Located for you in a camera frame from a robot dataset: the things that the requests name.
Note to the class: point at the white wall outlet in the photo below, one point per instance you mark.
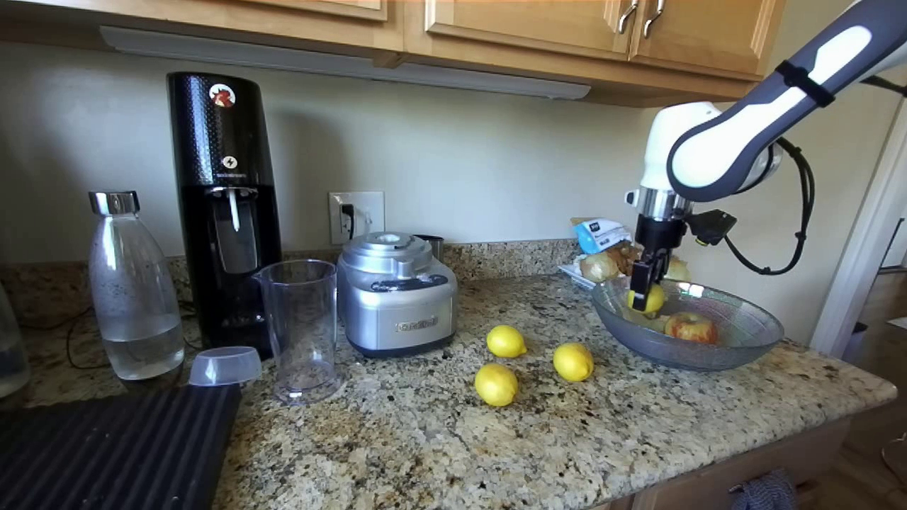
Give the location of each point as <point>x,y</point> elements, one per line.
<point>354,212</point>

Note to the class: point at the black ribbed drying mat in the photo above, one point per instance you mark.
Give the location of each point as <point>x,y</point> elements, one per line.
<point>157,452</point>

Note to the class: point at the red yellow apple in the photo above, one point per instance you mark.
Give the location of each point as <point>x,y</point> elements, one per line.
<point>690,326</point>

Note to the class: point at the yellow lemon with sticker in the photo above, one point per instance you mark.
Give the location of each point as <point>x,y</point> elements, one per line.
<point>497,385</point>

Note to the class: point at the yellow lemon top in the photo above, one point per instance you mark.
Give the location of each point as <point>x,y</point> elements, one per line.
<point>574,361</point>

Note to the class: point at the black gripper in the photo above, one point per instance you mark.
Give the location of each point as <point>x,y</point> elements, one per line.
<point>659,239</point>

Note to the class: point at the wooden upper cabinets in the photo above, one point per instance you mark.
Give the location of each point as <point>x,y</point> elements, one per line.
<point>632,52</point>

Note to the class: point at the clear glass bowl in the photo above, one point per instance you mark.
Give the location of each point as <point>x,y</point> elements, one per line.
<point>743,330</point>

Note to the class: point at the black soda maker machine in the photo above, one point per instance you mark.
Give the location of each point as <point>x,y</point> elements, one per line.
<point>227,201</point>

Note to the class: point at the yellow onion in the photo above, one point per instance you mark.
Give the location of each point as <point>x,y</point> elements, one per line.
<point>679,270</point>
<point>599,268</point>

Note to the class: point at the grey hanging towel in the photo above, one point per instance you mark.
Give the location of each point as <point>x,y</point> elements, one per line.
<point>769,491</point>

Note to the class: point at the yellow onion front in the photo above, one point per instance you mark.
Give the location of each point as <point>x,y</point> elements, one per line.
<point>679,270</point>

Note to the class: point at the clear plastic measuring cup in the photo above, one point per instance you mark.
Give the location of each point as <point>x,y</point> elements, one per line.
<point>302,321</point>

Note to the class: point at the clear water bottle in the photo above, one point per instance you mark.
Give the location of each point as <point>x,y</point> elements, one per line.
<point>130,290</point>

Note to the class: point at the silver food processor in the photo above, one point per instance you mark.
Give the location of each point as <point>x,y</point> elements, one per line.
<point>395,296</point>

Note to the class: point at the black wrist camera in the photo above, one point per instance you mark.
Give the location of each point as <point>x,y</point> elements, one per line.
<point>713,228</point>

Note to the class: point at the blue white food bag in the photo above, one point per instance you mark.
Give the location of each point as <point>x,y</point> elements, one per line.
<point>599,234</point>

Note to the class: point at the yellow onion back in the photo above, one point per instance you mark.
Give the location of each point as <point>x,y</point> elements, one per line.
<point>599,268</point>

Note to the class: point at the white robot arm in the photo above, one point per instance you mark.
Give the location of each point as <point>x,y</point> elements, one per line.
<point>700,154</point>

